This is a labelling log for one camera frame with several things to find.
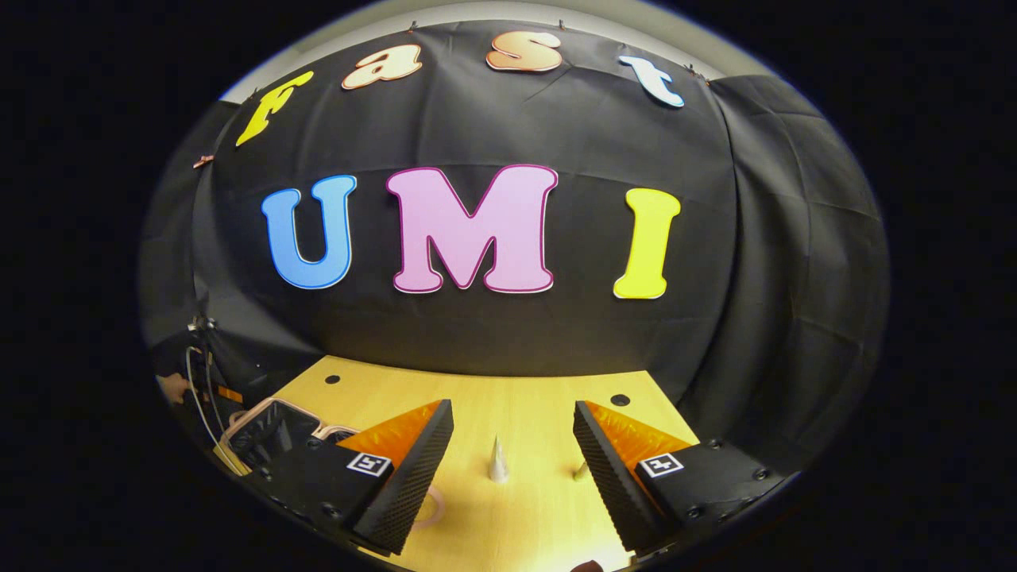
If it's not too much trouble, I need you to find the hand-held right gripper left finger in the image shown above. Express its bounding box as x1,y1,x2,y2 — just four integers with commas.
238,399,454,557

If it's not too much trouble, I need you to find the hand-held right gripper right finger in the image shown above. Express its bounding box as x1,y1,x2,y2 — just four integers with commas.
573,400,795,557

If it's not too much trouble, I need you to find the pink suitcase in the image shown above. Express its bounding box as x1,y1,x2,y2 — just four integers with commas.
213,397,446,531

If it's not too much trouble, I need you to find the black backdrop cloth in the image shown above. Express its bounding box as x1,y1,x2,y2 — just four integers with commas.
139,20,891,477

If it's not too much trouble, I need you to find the white cable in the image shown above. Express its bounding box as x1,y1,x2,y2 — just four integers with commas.
184,344,239,470

